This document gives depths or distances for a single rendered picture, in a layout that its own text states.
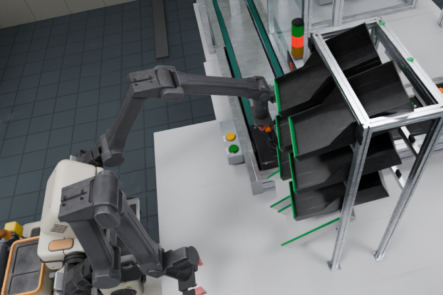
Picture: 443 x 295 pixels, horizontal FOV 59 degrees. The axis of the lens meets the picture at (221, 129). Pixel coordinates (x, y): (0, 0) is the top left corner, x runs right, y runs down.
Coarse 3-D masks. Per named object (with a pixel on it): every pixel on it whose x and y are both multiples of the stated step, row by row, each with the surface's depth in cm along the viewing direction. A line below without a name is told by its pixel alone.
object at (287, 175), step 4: (280, 152) 136; (284, 152) 135; (288, 152) 134; (280, 156) 135; (284, 156) 134; (288, 156) 133; (280, 160) 134; (284, 160) 133; (288, 160) 132; (280, 164) 132; (284, 164) 132; (288, 164) 132; (280, 168) 131; (284, 168) 132; (288, 168) 131; (280, 172) 129; (284, 172) 131; (288, 172) 130; (280, 176) 128; (284, 176) 127; (288, 176) 127
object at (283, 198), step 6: (276, 174) 149; (276, 180) 152; (282, 180) 149; (288, 180) 146; (276, 186) 150; (282, 186) 148; (288, 186) 145; (276, 192) 149; (282, 192) 146; (288, 192) 144; (282, 198) 145; (288, 198) 138; (276, 204) 141; (282, 204) 141; (288, 204) 141
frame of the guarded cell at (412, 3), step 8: (200, 0) 202; (224, 0) 260; (408, 0) 231; (416, 0) 226; (200, 8) 205; (384, 8) 229; (392, 8) 228; (400, 8) 228; (408, 8) 229; (200, 16) 248; (344, 16) 229; (352, 16) 228; (360, 16) 227; (368, 16) 229; (376, 16) 229; (208, 24) 213; (312, 24) 228; (320, 24) 227; (328, 24) 228; (208, 32) 217; (208, 40) 221; (208, 48) 225; (216, 48) 226; (232, 48) 228
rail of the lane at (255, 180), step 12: (228, 72) 201; (228, 96) 190; (240, 108) 184; (240, 120) 179; (240, 132) 174; (252, 144) 168; (252, 156) 165; (252, 168) 162; (252, 180) 157; (252, 192) 163
